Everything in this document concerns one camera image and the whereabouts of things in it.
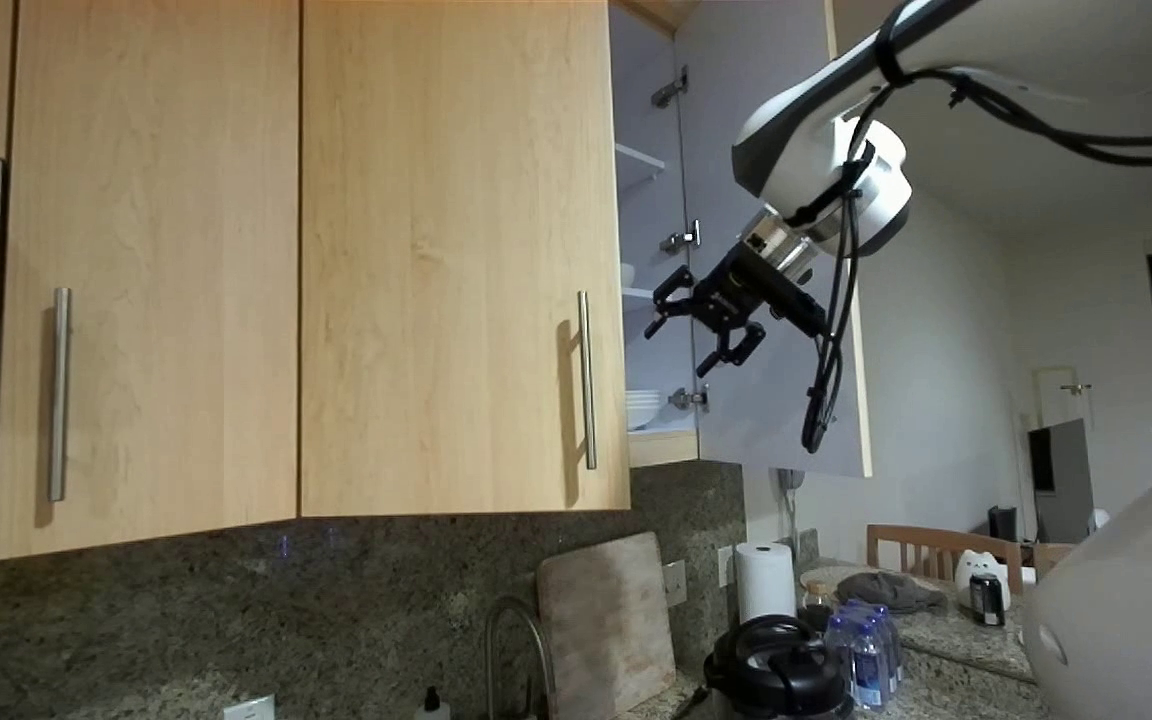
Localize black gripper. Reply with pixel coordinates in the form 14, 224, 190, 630
644, 242, 829, 377

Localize silver bar door handle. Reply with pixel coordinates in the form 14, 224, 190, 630
578, 291, 600, 471

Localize light wood cabinet door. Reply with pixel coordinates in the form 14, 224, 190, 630
0, 0, 301, 560
301, 0, 630, 514

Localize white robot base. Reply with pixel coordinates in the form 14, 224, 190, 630
1023, 486, 1152, 720

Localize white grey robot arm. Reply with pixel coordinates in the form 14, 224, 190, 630
651, 0, 1152, 362

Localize open white cabinet door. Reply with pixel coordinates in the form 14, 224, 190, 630
677, 0, 863, 475

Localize white bowls stack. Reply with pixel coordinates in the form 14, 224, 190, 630
630, 387, 664, 430

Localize white paper towel roll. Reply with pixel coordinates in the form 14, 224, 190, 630
738, 543, 798, 618

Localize wooden chair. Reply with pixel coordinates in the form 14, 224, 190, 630
863, 522, 1023, 599

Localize chrome kitchen faucet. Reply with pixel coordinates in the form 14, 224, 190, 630
481, 594, 554, 720

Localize wooden cutting board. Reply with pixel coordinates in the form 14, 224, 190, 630
535, 532, 677, 720

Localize clear plastic water bottles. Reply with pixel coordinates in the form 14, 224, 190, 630
829, 599, 900, 710

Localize black round appliance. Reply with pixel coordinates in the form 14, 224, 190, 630
703, 615, 853, 720

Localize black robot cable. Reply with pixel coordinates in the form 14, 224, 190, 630
798, 50, 1152, 456

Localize silver left door handle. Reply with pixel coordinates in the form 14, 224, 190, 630
48, 287, 74, 503

